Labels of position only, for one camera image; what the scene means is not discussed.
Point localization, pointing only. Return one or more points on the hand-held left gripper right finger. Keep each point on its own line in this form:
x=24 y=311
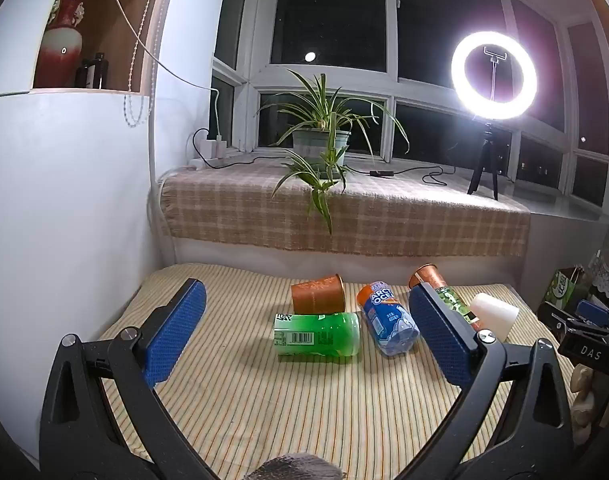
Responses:
x=442 y=337

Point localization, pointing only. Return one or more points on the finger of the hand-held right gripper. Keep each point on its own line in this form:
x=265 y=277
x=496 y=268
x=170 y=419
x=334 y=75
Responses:
x=595 y=312

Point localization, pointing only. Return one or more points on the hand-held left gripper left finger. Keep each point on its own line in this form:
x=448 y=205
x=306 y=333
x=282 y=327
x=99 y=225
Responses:
x=177 y=332

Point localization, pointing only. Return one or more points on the green plastic bottle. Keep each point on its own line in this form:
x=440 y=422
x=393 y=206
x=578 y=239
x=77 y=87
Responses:
x=329 y=335

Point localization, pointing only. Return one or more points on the white plastic cup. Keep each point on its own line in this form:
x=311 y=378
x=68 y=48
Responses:
x=494 y=314

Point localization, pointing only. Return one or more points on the copper and green printed cup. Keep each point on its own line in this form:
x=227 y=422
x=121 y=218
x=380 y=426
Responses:
x=427 y=275

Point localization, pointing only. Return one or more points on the orange paper cup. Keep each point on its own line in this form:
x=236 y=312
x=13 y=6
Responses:
x=317 y=295

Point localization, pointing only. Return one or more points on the person's right hand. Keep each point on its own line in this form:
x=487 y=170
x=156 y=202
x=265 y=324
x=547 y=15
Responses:
x=582 y=385

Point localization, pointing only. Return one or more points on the green paper bag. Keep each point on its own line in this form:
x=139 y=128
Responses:
x=564 y=285

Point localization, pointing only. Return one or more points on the white lace cloth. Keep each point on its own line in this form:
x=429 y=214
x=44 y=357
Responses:
x=606 y=272

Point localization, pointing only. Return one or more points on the blue labelled bottle orange cap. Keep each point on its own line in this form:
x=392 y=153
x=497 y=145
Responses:
x=387 y=322

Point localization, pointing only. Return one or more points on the striped mat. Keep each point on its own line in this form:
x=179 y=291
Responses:
x=264 y=400

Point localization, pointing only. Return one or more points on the plaid cloth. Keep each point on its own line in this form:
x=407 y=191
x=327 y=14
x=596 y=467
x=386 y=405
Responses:
x=394 y=215

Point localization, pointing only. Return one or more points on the grey furry object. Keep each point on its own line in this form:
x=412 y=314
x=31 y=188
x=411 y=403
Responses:
x=294 y=467

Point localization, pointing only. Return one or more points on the white power strip with chargers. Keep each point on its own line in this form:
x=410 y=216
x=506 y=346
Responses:
x=244 y=162

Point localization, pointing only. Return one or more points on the white charger plug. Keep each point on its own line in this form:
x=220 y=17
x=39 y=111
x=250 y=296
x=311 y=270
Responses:
x=220 y=147
x=207 y=148

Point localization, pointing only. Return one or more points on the black tripod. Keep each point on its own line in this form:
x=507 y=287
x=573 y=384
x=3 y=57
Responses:
x=487 y=152

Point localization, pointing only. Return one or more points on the potted spider plant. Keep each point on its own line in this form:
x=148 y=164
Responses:
x=319 y=142

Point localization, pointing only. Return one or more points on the dark bottle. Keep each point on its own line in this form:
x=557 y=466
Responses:
x=84 y=74
x=100 y=70

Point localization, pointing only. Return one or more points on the red and white vase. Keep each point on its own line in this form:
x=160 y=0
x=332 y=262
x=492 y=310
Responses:
x=59 y=45

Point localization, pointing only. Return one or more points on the white window frame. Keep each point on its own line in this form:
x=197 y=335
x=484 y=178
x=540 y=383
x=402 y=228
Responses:
x=390 y=20

